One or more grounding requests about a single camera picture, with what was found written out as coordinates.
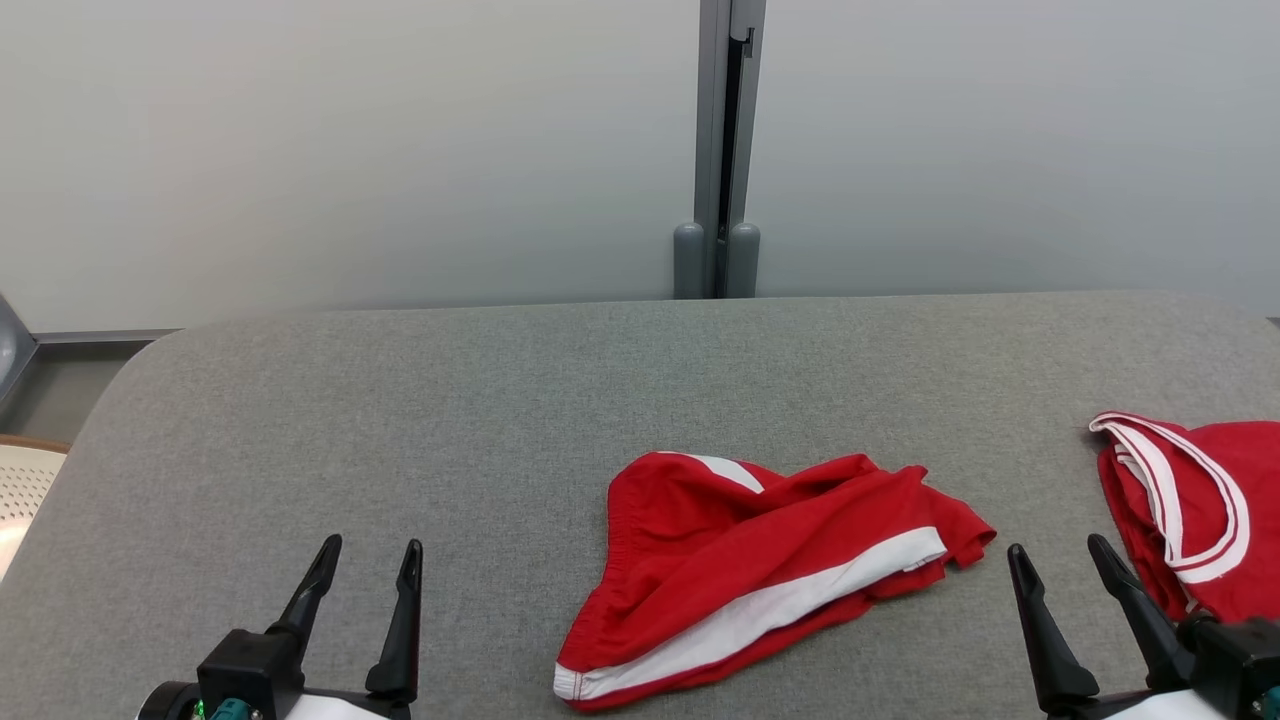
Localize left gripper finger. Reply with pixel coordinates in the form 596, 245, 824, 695
265, 533, 344, 641
365, 538, 424, 701

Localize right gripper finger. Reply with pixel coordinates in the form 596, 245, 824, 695
1007, 543, 1101, 717
1087, 534, 1197, 693

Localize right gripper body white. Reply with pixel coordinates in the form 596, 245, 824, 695
1048, 688, 1231, 720

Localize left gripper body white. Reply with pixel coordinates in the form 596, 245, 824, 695
137, 681, 414, 720

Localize red white basketball jersey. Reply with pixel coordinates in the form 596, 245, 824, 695
1088, 411, 1280, 627

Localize red shorts with white stripe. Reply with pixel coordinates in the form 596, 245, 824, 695
553, 450, 998, 713

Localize cream perforated laundry basket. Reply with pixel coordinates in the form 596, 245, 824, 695
0, 435, 71, 583

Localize grey side partition post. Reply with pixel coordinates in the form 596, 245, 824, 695
0, 294, 41, 403

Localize grey cylindrical post foot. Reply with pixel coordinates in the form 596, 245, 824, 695
727, 222, 761, 299
673, 222, 707, 300

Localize grey metal partition post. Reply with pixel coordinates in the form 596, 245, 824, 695
695, 0, 768, 299

